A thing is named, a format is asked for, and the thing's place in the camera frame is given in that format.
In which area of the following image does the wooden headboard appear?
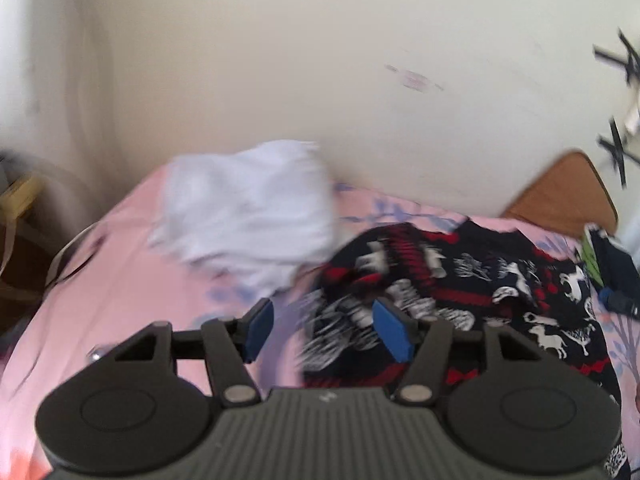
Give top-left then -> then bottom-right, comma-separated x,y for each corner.
502,150 -> 619,237

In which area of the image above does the white garment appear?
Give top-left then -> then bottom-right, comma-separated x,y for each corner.
147,140 -> 337,297

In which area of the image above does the green cloth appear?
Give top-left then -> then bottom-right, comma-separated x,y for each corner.
582,232 -> 606,286

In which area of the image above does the black patterned sweater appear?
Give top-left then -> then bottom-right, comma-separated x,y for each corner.
299,220 -> 632,478

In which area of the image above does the yellow box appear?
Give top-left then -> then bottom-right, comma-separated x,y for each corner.
0,174 -> 45,218

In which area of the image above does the pink floral bedsheet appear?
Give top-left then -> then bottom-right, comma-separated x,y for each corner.
0,164 -> 640,480

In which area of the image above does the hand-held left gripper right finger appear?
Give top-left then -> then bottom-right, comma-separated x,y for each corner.
372,297 -> 537,407

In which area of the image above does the black wire rack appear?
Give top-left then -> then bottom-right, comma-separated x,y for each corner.
593,27 -> 640,190

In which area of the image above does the dark blue clothes pile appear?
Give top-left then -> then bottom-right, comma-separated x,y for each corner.
582,224 -> 640,318

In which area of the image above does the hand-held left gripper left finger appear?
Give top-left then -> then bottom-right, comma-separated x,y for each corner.
112,297 -> 276,407

